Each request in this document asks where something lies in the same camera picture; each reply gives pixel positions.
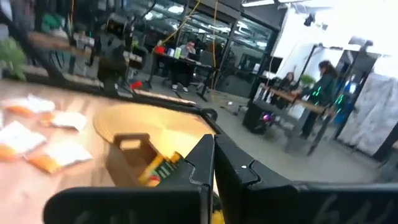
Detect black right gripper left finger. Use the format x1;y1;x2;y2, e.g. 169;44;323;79
42;133;216;224

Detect round woven placemat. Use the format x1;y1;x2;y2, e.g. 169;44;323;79
92;103;216;158

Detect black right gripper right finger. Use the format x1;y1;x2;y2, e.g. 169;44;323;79
214;133;398;224

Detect wooden desk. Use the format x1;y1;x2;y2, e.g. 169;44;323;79
253;83;336;156

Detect orange dark green tea packet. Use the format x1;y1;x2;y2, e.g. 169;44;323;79
211;208;225;224

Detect black table handle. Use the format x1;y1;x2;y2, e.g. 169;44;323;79
201;107;219;123

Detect person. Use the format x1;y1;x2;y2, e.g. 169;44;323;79
275;71;297;93
298;60;339;139
170;39;200;93

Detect black computer tower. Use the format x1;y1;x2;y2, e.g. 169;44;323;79
241;101;272;135

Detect wooden tea organizer box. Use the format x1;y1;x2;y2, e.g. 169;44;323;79
104;133;187;188

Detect black ceiling spotlight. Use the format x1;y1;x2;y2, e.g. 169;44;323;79
303;13;315;28

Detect potted green plant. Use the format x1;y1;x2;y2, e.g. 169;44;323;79
299;73;317;89

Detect white patterned curtain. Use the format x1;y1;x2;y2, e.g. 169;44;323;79
337;70;398;157

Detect black desk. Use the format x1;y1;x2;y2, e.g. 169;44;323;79
149;51;220;102

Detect small green table plant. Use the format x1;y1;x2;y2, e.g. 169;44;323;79
0;36;28;82

